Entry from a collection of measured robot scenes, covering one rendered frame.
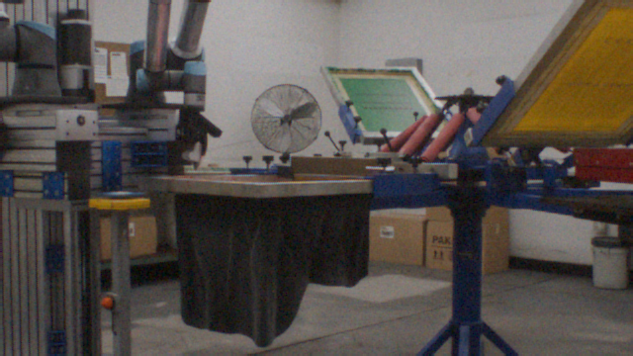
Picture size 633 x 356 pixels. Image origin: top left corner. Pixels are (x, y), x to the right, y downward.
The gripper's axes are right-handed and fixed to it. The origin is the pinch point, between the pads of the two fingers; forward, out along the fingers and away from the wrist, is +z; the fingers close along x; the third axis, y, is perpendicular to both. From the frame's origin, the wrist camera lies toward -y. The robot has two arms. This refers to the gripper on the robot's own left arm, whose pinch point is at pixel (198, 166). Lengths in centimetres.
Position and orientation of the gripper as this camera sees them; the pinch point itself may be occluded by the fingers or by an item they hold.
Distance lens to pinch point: 270.9
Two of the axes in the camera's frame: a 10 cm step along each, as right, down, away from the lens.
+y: -7.1, 0.0, -7.0
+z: -0.3, 10.0, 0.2
